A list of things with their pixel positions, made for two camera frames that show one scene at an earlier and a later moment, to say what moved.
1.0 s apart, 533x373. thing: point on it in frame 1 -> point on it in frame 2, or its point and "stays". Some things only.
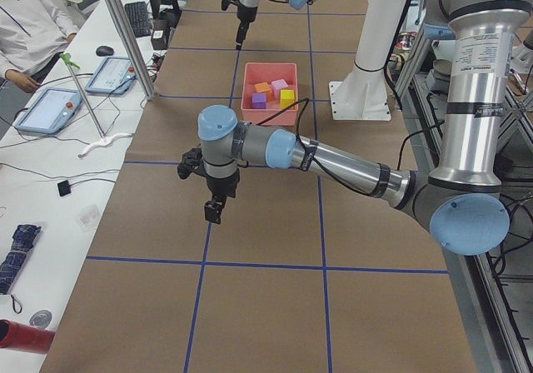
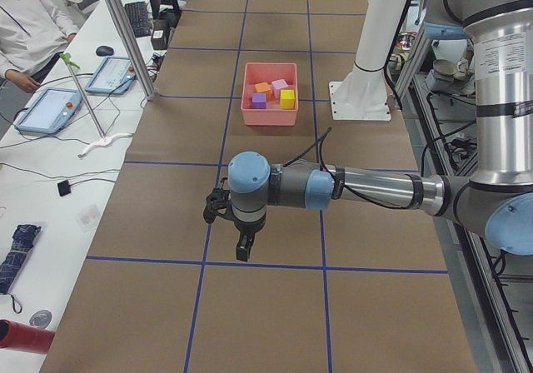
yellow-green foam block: (286, 97) stays
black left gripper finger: (213, 209) -> (243, 247)
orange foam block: (263, 87) stays
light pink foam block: (276, 86) stays
